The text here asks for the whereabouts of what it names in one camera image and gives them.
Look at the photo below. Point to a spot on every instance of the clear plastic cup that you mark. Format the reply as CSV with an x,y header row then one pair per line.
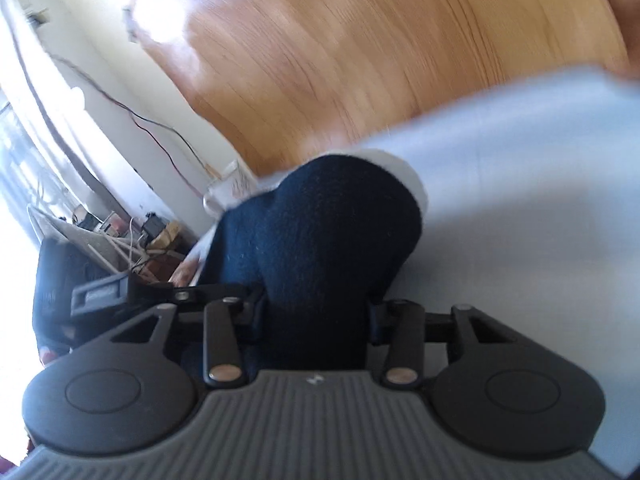
x,y
222,190

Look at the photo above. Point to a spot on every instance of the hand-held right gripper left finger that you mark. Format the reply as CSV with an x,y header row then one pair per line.
x,y
255,317

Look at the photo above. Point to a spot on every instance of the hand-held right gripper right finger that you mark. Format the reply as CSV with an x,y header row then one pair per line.
x,y
376,322

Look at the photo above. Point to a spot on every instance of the pile of small electronics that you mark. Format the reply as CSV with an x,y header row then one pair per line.
x,y
125,232

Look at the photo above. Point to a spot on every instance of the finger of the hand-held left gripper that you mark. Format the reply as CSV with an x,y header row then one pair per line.
x,y
150,292

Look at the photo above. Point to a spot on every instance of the navy sock with green cuff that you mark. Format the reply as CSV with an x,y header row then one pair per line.
x,y
320,240

